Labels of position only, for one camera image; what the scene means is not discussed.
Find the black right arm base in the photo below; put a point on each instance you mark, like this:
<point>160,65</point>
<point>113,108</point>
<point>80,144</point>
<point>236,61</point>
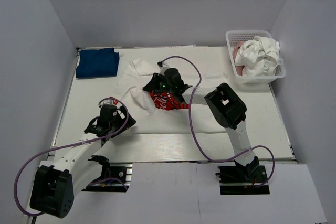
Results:
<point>231,182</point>

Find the crumpled white t shirt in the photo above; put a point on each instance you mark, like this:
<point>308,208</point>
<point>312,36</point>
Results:
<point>260,56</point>

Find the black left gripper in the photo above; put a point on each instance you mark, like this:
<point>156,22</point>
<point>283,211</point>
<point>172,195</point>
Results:
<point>127,120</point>

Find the white perforated plastic basket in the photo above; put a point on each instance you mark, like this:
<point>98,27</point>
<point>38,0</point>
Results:
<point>233,37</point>

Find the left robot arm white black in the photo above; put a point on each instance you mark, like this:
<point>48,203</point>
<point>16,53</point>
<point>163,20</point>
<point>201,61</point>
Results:
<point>55,186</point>

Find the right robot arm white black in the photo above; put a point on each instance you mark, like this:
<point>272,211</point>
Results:
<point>227,108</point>

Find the folded blue t shirt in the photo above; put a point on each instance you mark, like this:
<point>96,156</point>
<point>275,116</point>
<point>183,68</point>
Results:
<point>97,63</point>

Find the white Coca-Cola t shirt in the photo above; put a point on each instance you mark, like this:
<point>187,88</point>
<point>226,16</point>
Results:
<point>153,115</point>

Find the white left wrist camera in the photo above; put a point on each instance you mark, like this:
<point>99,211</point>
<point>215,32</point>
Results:
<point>109,101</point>

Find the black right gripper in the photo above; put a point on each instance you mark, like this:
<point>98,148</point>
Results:
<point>153,85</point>

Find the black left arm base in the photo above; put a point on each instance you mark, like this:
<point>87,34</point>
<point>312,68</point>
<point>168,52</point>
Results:
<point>117,180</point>

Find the pink printed t shirt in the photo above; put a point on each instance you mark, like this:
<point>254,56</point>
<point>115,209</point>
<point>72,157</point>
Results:
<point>239,68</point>

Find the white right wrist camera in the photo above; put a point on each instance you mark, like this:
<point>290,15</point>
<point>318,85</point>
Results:
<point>163,66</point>

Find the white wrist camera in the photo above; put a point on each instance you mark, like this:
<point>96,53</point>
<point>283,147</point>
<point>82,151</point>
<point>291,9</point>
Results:
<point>109,101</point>
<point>163,66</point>

